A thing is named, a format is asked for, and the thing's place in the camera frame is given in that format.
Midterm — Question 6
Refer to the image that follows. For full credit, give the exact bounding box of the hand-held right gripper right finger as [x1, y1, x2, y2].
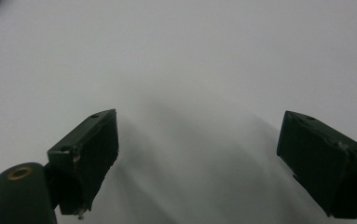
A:
[276, 109, 357, 219]

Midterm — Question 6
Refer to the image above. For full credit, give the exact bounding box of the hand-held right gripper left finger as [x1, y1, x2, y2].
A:
[44, 108, 120, 220]

